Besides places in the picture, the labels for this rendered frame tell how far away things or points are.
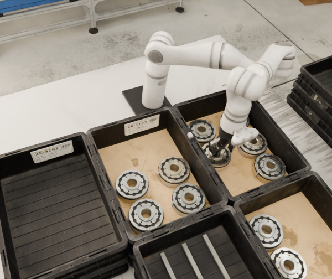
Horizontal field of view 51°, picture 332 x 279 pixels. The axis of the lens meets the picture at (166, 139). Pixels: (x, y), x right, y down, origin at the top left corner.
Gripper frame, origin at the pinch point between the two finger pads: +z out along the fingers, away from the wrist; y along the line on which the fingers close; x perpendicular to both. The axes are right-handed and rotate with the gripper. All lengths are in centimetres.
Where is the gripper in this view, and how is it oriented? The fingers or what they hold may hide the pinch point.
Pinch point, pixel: (223, 151)
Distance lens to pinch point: 120.2
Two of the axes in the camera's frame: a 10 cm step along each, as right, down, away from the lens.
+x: 4.8, 7.1, -5.1
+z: -0.7, 6.1, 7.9
